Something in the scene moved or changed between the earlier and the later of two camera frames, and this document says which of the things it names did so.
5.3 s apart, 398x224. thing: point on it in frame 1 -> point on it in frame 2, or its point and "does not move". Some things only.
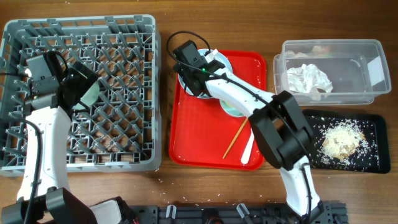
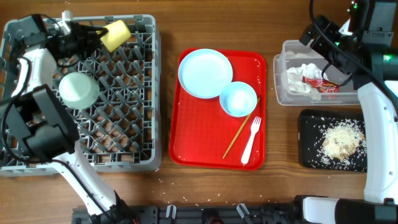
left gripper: [73, 74] -> [91, 43]
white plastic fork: [245, 155] does not move
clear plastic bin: [331, 71] does not move
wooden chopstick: [234, 139] does not move
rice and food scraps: [342, 139] does not move
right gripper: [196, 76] -> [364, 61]
